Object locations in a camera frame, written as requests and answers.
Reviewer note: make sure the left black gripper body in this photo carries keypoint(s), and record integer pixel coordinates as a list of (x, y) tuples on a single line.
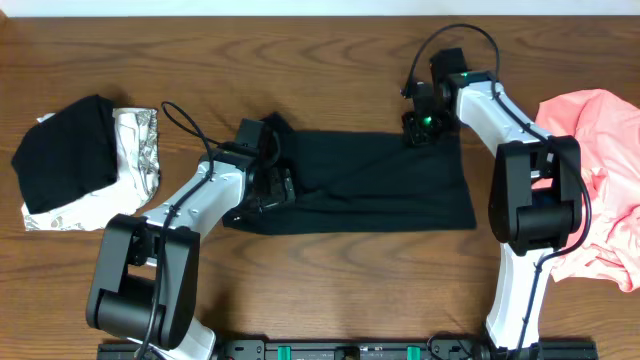
[(272, 191)]

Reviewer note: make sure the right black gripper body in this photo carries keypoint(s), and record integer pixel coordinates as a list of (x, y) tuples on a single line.
[(424, 129)]

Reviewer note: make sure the black t-shirt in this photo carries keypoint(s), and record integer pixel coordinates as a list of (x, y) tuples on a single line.
[(363, 182)]

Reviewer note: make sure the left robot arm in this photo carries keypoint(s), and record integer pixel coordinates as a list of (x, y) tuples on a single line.
[(145, 283)]

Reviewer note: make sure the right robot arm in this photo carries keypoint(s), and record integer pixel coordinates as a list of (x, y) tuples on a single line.
[(535, 200)]

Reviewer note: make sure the white patterned folded garment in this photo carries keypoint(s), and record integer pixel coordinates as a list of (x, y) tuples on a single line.
[(138, 167)]

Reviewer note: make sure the pink t-shirt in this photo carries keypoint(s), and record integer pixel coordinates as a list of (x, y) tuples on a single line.
[(607, 129)]

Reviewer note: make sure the folded black garment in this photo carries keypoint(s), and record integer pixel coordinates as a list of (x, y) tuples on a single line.
[(68, 156)]

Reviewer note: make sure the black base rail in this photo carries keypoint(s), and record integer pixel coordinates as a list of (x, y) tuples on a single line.
[(436, 348)]

